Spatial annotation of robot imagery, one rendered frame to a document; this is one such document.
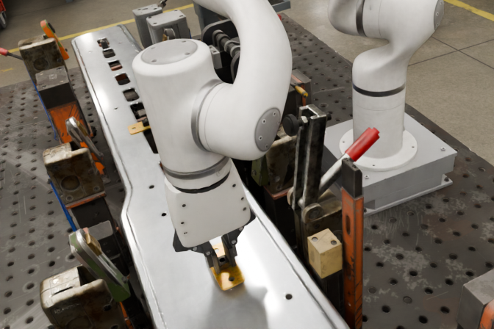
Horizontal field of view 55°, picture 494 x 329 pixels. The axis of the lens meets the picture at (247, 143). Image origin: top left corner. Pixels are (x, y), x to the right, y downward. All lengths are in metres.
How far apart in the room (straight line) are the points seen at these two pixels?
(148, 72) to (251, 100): 0.11
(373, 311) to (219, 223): 0.49
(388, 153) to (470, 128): 1.62
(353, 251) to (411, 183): 0.60
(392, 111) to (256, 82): 0.70
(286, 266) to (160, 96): 0.34
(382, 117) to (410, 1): 0.27
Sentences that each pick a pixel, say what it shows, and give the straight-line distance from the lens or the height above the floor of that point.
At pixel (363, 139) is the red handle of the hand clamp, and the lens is 0.70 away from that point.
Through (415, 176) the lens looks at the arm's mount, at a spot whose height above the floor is 0.77.
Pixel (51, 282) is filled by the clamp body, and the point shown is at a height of 1.04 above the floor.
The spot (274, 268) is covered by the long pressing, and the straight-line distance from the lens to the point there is 0.71.
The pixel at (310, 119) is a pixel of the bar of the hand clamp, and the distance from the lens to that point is 0.61.
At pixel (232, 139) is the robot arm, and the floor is 1.29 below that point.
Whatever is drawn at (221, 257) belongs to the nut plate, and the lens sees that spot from 0.71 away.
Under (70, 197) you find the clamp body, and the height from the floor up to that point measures 0.95.
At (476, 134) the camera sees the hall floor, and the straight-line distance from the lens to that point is 2.75.
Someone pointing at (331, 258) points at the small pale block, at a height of 1.05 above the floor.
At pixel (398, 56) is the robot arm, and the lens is 1.03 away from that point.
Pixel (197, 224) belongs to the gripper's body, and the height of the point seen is 1.13.
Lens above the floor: 1.55
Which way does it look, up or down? 35 degrees down
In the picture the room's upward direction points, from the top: 9 degrees counter-clockwise
